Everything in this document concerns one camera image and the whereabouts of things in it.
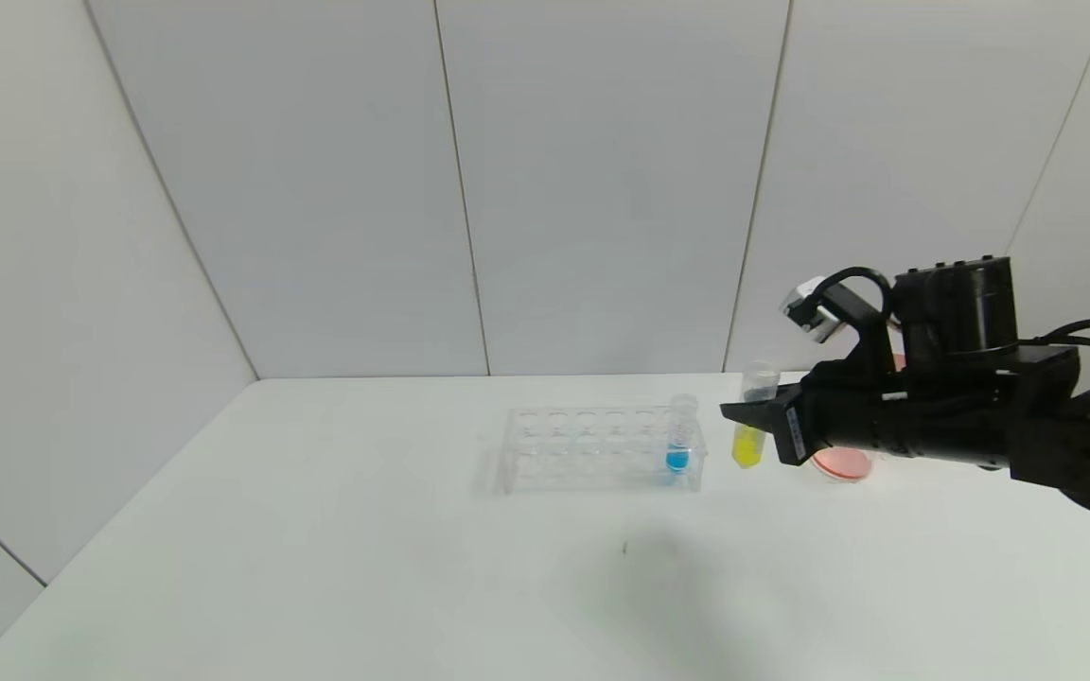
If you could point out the test tube with blue pigment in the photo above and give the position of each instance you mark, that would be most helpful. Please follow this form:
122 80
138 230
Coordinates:
676 461

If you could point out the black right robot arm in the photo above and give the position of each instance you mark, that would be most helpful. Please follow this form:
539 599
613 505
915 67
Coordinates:
1056 397

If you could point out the clear plastic test tube rack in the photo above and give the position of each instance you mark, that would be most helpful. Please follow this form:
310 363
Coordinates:
592 454

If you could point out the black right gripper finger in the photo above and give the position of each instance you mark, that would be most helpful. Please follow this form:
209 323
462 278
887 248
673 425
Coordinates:
758 414

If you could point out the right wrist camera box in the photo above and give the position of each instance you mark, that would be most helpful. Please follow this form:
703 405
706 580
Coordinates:
824 307

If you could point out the clear glass beaker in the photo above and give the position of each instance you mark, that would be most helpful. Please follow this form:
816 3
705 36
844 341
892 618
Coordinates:
843 465

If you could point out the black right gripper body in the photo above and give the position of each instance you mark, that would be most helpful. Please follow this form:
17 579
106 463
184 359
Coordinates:
792 427

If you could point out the test tube with yellow pigment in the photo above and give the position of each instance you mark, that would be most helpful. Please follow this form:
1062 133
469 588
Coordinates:
748 446

